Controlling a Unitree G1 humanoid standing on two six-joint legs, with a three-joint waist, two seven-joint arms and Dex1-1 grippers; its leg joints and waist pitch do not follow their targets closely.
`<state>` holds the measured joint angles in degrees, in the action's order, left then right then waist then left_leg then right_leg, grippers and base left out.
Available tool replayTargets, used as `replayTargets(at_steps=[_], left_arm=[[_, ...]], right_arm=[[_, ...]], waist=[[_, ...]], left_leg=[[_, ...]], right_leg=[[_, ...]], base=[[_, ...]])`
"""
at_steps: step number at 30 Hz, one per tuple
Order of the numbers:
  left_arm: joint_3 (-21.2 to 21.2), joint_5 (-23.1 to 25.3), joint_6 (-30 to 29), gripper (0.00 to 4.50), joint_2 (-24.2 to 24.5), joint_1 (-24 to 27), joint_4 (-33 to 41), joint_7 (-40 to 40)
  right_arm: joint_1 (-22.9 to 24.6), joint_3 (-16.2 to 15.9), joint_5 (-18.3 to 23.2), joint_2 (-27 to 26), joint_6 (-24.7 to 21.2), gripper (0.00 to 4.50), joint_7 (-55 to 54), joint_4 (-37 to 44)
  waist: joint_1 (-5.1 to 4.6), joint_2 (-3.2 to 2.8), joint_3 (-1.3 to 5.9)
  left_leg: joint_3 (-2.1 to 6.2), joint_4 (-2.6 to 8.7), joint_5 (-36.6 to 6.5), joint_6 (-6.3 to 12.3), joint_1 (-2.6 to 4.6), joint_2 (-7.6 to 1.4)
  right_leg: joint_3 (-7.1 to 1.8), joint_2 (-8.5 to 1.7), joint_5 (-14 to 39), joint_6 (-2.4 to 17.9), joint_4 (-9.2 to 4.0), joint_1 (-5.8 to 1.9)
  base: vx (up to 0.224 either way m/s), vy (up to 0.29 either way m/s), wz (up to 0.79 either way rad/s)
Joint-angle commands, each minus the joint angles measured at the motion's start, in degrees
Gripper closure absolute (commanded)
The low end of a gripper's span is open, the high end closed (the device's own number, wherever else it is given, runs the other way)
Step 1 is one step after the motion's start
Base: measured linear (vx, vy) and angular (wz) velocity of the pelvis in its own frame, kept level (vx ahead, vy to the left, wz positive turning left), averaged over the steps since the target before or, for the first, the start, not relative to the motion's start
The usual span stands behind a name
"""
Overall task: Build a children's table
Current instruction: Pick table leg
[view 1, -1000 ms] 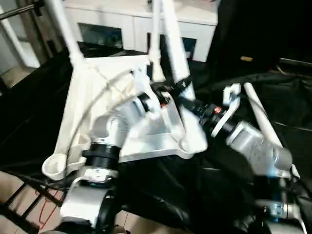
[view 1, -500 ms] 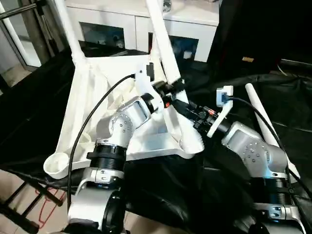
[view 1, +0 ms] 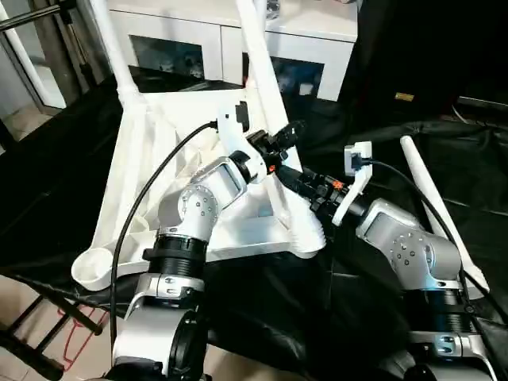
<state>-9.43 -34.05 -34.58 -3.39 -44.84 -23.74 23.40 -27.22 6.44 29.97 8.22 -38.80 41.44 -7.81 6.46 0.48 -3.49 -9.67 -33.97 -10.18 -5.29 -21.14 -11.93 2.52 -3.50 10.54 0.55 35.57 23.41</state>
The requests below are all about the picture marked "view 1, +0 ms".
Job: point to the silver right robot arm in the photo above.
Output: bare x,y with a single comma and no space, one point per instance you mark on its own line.
412,246

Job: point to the grey metal tripod stand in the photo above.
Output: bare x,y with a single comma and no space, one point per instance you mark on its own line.
71,51

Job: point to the black speaker cabinet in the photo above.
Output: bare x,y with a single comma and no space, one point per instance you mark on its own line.
397,51

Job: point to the white sideboard cabinet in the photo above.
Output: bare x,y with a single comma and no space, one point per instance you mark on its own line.
178,35

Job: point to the black metal floor frame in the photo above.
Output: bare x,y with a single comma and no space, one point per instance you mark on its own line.
35,329

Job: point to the white slanted pipe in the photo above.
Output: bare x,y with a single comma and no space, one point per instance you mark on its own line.
35,67

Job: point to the small yellow label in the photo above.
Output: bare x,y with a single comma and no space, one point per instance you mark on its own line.
405,96

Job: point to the dark bag of small parts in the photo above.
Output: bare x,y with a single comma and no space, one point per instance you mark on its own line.
273,8

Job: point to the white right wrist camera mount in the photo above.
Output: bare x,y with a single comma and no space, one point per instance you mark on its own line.
359,162

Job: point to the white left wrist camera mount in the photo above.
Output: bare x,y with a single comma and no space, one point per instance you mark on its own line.
234,131

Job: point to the black plastic mat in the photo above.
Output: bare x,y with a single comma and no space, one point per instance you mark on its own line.
317,309

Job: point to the white jar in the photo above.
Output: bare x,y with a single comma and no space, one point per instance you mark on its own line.
305,88

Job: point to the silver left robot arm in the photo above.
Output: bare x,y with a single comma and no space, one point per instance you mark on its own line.
198,206

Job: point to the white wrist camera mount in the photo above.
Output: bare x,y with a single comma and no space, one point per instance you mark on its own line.
359,162
234,131

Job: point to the white plastic table top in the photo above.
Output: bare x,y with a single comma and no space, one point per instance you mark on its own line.
131,190

